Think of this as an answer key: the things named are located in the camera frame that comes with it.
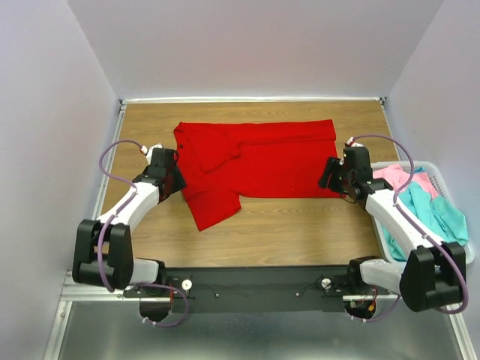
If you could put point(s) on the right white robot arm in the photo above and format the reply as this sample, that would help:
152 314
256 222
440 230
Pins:
434 275

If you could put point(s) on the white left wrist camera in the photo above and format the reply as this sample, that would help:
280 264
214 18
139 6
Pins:
149 150

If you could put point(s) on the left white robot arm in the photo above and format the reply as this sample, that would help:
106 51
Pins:
103 254

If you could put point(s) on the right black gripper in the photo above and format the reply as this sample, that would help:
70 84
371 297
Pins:
332 165

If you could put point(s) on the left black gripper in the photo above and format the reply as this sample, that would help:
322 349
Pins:
179 183

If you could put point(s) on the turquoise t shirt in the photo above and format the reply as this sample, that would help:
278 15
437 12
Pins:
440 216

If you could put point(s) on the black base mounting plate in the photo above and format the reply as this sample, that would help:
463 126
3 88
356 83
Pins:
268 289

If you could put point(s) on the aluminium frame rail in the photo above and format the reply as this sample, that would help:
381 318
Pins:
80 292

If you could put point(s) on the white plastic laundry basket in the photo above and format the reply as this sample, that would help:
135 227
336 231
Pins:
421 246

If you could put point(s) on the red t shirt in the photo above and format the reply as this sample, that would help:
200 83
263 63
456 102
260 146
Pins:
223 162

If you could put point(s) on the pink t shirt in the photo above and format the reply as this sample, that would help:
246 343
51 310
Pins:
420 188

